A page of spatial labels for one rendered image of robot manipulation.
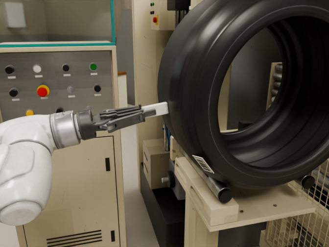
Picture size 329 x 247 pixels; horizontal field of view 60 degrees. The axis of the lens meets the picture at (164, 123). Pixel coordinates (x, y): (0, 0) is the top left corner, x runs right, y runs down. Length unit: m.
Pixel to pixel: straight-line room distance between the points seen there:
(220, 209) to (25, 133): 0.55
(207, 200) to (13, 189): 0.54
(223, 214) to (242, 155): 0.28
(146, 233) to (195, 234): 0.75
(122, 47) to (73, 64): 4.13
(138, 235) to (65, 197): 0.71
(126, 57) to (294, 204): 4.63
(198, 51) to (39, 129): 0.41
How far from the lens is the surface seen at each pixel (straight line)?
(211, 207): 0.86
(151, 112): 0.75
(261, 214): 0.97
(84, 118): 0.73
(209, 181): 0.89
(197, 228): 1.39
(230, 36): 0.68
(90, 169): 1.49
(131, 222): 2.21
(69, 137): 0.72
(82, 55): 1.38
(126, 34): 5.48
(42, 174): 0.62
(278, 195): 1.09
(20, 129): 0.72
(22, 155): 0.63
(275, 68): 1.39
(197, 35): 0.69
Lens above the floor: 1.36
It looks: 19 degrees down
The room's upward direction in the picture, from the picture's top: straight up
